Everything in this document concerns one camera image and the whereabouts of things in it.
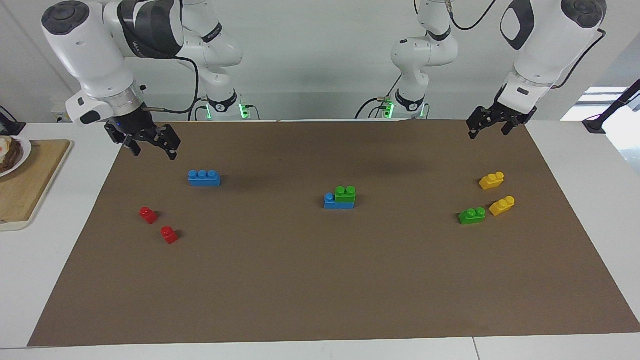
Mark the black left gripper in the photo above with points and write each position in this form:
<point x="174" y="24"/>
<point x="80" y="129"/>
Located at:
<point x="497" y="116"/>

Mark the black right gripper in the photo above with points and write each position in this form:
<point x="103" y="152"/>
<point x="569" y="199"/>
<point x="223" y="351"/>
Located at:
<point x="137" y="127"/>

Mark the green two-stud toy block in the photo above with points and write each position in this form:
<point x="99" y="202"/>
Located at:
<point x="345" y="195"/>
<point x="471" y="216"/>

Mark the blue three-stud toy block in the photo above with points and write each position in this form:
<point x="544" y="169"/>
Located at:
<point x="204" y="178"/>
<point x="332" y="203"/>

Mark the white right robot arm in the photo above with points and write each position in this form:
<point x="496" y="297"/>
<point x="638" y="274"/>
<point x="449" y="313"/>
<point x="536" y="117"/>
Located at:
<point x="85" y="50"/>

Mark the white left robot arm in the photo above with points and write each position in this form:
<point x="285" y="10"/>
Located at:
<point x="545" y="45"/>

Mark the yellow two-stud toy block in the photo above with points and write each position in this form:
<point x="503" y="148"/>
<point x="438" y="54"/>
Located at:
<point x="501" y="206"/>
<point x="491" y="181"/>

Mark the red one-stud toy block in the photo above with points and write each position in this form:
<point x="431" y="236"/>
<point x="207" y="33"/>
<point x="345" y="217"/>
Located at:
<point x="169" y="235"/>
<point x="148" y="215"/>

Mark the wooden cutting board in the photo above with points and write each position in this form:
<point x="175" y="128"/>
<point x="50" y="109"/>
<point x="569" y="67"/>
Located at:
<point x="30" y="185"/>

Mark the white plate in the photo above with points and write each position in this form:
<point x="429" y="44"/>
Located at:
<point x="24" y="152"/>

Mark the black clamp device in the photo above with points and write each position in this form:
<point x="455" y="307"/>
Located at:
<point x="11" y="127"/>

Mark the toast with egg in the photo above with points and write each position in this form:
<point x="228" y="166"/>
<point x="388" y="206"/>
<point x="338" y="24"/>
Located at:
<point x="9" y="152"/>

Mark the brown paper table mat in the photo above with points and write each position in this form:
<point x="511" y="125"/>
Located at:
<point x="310" y="280"/>

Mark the white wall box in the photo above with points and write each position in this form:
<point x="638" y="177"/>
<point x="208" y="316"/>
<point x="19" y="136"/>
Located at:
<point x="58" y="109"/>

